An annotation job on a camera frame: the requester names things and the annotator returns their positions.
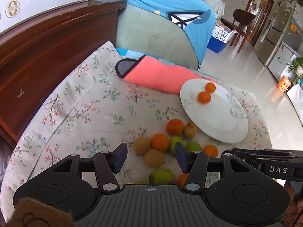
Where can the orange pile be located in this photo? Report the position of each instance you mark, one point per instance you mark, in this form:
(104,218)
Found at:
(174,127)
(211,151)
(160,142)

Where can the white chest freezer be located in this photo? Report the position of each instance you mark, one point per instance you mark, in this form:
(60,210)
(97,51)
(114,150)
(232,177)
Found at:
(281,62)

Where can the brown kiwi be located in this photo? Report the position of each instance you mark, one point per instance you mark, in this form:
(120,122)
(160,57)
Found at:
(154,158)
(190,130)
(141,145)

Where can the blue printed blanket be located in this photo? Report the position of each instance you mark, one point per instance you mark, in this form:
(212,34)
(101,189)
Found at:
(195,17)

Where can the orange top pile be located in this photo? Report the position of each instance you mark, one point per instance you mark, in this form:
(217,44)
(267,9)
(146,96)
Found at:
(174,127)

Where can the small orange plate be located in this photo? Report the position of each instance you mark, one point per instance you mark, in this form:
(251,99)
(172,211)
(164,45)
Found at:
(204,97)
(210,87)

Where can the red cherry tomato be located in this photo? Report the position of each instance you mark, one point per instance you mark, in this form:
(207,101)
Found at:
(181,180)

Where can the brown plush toy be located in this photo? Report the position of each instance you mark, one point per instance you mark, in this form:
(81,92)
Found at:
(30,212)

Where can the blue plastic bin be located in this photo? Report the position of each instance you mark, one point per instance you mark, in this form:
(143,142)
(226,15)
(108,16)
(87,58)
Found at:
(216,45)

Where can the small orange far plate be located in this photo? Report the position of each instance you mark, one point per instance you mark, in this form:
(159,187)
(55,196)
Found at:
(210,87)

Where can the small orange near plate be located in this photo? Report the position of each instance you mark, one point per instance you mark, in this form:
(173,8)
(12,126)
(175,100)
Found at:
(204,97)

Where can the white ceramic plate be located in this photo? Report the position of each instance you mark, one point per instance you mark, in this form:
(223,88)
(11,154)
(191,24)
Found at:
(223,118)

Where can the potted green plant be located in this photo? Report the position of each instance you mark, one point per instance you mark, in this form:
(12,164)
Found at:
(296,66)

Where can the white laundry basket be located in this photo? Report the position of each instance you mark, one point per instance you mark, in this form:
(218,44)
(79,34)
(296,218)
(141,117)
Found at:
(221,35)

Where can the pink folded towel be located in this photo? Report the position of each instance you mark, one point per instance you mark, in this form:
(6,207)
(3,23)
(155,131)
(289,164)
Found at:
(152,73)

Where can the green jujube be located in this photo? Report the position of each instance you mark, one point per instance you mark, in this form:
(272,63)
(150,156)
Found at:
(173,141)
(193,146)
(161,176)

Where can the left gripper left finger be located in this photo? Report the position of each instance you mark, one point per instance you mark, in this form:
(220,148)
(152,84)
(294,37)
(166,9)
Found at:
(106,165)

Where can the orange smiley bucket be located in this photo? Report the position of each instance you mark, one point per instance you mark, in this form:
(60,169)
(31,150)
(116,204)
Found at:
(283,84)

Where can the pale green sofa cushion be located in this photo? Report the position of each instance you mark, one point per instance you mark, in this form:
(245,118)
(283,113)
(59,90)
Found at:
(146,32)

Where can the brown wooden chair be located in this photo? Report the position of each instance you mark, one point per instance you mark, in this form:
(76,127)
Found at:
(242,24)

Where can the silver refrigerator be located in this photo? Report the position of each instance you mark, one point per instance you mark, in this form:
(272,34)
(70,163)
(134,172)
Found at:
(278,32)

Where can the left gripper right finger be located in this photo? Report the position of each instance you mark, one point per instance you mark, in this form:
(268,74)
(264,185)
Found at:
(195,165)

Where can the green jujube bottom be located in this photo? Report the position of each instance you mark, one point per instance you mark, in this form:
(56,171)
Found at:
(161,176)

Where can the person right hand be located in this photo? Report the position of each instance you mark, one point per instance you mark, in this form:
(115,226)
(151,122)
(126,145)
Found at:
(293,216)

